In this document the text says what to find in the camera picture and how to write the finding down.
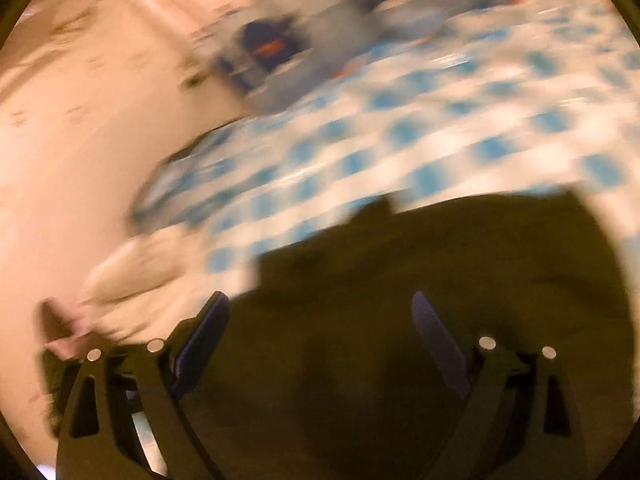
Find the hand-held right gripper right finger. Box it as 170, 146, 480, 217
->
411, 290, 592, 480

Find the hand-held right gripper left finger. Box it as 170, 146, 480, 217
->
55, 290, 231, 480

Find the black puffer jacket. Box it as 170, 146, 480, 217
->
42, 187, 636, 480

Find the white quilted jacket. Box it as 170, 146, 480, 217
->
81, 224, 262, 342

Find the blue checked bed cover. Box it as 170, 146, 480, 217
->
129, 0, 640, 302

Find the whale print curtain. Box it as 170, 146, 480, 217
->
189, 0, 531, 112

